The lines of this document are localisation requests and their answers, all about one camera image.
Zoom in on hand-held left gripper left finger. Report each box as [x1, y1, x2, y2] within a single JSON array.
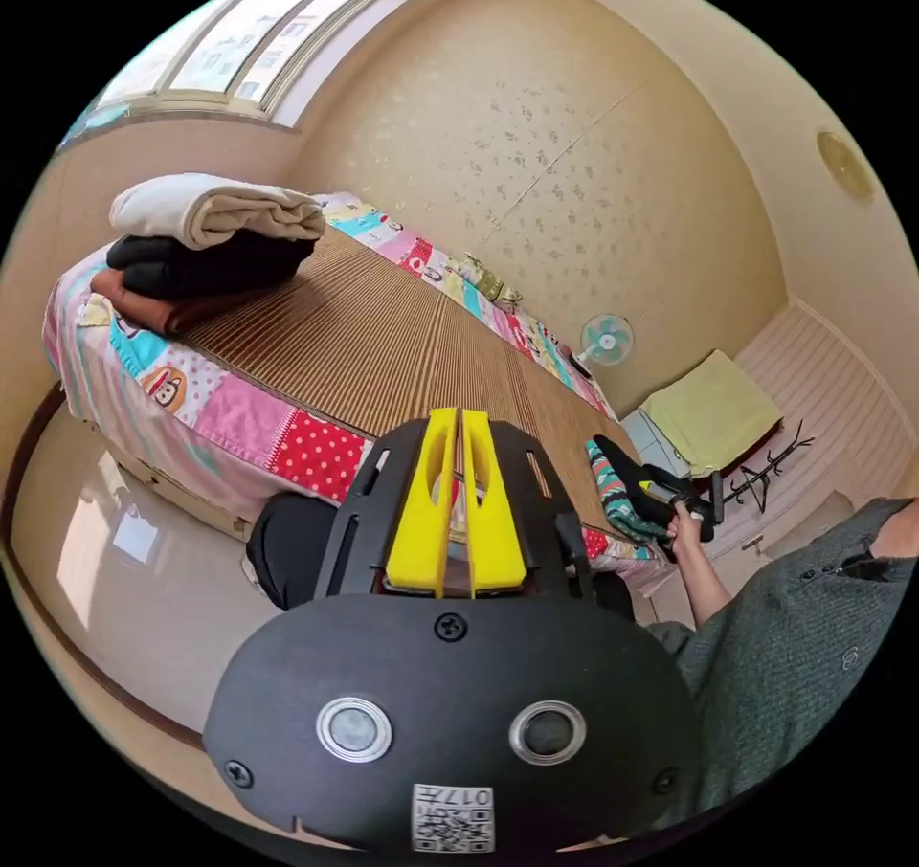
[[384, 407, 460, 593]]

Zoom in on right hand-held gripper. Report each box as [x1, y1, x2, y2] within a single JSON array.
[[622, 461, 719, 564]]

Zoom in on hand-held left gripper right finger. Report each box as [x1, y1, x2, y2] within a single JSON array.
[[460, 409, 528, 593]]

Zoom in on black pants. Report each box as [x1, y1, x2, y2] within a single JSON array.
[[246, 492, 636, 623]]

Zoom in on person's right forearm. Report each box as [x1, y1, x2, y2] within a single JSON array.
[[677, 545, 736, 630]]

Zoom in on person's right hand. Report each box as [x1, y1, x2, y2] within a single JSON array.
[[665, 501, 709, 561]]

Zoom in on teal patterned sweater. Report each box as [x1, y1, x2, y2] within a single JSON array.
[[584, 437, 675, 546]]

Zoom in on pale cupboard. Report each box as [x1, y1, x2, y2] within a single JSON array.
[[619, 407, 692, 482]]

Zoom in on chair with yellow cloth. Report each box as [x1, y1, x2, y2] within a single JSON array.
[[639, 348, 785, 482]]

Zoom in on dark coat rack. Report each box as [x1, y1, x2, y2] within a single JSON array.
[[722, 418, 817, 518]]

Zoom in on pale green fan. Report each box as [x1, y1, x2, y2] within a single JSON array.
[[576, 312, 636, 368]]

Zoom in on bed with woven mat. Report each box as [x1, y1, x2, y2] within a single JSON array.
[[41, 190, 673, 599]]

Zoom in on person's body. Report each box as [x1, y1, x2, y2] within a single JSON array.
[[644, 496, 919, 814]]

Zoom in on green patterned pillow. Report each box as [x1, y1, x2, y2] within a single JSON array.
[[456, 252, 524, 306]]

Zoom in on pile of clothes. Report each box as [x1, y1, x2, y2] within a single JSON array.
[[91, 172, 328, 336]]

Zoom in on round ceiling lamp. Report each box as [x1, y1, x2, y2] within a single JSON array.
[[815, 130, 876, 204]]

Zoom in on window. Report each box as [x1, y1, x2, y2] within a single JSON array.
[[60, 0, 425, 154]]

